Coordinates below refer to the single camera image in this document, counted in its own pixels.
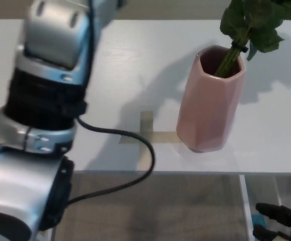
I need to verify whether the pink faceted ceramic vase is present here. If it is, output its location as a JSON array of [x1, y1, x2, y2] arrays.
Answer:
[[175, 45, 245, 153]]

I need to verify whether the short beige tape strip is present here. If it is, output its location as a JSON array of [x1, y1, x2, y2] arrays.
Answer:
[[119, 132, 183, 144]]

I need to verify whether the teal floor object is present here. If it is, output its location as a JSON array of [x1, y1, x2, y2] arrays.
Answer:
[[251, 212, 265, 226]]

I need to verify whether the white table leg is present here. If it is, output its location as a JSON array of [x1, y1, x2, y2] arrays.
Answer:
[[238, 174, 253, 241], [37, 223, 53, 241], [273, 175, 285, 209]]

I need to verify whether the long beige tape strip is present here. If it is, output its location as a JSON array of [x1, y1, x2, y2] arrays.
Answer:
[[140, 111, 154, 171]]

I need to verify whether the white rear table leg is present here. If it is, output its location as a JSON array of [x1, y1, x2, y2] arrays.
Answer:
[[273, 175, 285, 209]]

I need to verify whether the pink artificial rose bouquet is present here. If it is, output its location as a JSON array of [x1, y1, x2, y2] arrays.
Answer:
[[214, 0, 291, 77]]

